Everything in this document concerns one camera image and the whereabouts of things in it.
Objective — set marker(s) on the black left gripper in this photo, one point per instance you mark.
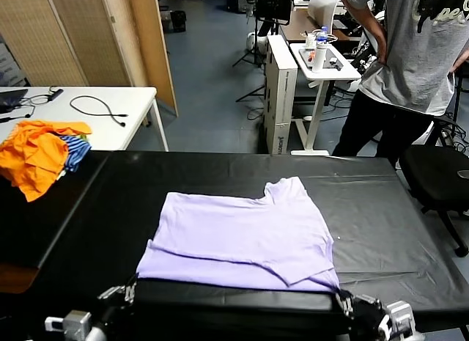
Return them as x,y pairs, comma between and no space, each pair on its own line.
113,317

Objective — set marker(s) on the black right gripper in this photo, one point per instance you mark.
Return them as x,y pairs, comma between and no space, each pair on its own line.
368,324

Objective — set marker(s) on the lavender t-shirt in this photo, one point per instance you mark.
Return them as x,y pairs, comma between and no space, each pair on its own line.
238,238

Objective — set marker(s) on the large black table cover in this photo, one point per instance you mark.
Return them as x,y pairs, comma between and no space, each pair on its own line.
366,216

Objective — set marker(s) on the small black table cover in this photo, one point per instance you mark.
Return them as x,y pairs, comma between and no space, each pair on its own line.
36,227

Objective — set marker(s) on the wooden side table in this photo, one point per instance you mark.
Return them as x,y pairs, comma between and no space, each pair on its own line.
14,278

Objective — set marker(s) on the black office chair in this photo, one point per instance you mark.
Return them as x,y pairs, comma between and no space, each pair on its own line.
436,179

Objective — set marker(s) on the blue striped garment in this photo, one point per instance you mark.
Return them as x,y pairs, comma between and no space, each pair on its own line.
77,152

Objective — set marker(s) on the orange garment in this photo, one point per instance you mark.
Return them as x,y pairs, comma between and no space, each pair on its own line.
33,157

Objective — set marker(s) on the silver round disc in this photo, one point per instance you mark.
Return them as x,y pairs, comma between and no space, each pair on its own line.
464,174

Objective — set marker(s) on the white table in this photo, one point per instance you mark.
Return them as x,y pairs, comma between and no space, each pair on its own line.
110,99

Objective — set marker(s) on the tall white cardboard box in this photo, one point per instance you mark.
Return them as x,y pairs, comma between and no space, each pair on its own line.
280,99

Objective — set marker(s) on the black laptop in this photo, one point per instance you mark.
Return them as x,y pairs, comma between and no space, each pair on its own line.
11,98

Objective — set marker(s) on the small white standing desk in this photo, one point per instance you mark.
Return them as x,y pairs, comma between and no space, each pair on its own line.
329,74

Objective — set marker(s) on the person in grey t-shirt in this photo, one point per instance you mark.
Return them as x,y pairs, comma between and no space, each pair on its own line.
414,62

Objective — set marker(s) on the grey tray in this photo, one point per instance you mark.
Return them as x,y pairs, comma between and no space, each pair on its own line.
331,56

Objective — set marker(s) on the wooden folding partition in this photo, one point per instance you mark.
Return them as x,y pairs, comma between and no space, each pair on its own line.
91,36

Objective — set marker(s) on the white cup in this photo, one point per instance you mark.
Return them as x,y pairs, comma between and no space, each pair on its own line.
310,40

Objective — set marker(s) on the clear water bottle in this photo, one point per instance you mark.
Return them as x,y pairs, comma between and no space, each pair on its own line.
322,34

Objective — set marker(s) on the white round device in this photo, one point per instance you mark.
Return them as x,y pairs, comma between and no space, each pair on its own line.
258,43

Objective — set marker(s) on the black trash bin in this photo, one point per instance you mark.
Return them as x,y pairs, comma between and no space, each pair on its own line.
179,20

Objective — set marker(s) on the brown wooden desk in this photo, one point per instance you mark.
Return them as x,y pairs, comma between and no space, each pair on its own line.
293,25

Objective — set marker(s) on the black tripod stand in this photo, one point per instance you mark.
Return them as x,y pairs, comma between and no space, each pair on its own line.
255,25

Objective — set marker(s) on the white curved machine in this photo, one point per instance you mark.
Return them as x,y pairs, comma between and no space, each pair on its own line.
322,7

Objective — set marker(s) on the black monitor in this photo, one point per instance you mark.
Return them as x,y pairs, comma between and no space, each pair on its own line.
273,3

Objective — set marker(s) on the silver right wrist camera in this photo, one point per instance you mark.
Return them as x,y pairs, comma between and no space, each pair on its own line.
399,315

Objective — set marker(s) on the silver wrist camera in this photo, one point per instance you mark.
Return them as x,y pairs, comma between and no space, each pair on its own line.
73,320
399,315

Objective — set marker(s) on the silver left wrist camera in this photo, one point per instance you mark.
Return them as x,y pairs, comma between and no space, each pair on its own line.
73,320

